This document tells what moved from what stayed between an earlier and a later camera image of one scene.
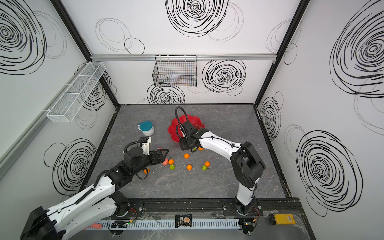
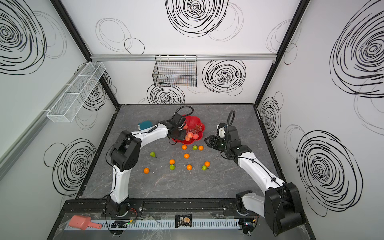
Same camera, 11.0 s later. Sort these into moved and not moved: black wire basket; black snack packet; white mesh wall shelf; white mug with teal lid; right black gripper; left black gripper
Moved: left black gripper; right black gripper
Not moved: white mug with teal lid; black snack packet; white mesh wall shelf; black wire basket
